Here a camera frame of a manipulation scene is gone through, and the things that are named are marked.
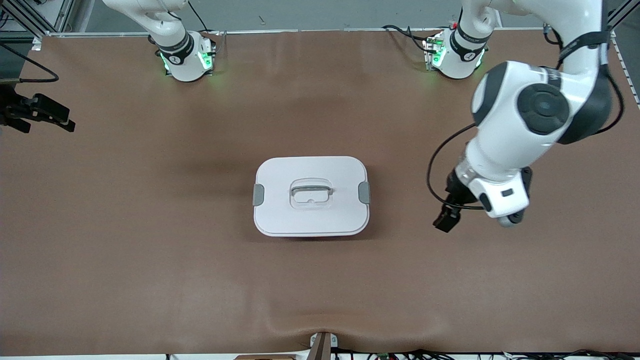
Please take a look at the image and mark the white box lid grey clips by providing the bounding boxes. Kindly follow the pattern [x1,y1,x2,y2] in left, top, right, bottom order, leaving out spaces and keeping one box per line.
[253,156,372,238]

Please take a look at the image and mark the brown table mat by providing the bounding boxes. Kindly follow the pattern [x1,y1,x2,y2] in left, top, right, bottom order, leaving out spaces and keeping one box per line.
[0,27,640,357]

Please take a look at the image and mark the metal mat clamp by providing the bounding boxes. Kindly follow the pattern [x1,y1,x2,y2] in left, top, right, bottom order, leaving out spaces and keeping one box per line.
[309,331,338,360]

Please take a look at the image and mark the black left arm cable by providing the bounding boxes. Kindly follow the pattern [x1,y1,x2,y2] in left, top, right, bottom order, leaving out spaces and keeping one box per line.
[426,25,626,211]

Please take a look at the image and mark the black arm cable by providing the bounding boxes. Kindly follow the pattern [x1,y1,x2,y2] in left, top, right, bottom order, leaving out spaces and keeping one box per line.
[426,25,626,211]
[0,42,60,83]

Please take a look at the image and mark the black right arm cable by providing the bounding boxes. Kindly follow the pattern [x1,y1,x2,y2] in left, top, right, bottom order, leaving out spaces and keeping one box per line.
[0,42,60,83]

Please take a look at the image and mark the aluminium frame post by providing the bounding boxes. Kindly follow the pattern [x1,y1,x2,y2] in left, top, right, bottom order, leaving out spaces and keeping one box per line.
[0,0,76,51]
[605,0,640,41]

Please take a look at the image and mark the black base power cable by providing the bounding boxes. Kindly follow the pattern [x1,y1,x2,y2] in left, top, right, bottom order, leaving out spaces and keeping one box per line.
[187,0,213,33]
[382,24,436,53]

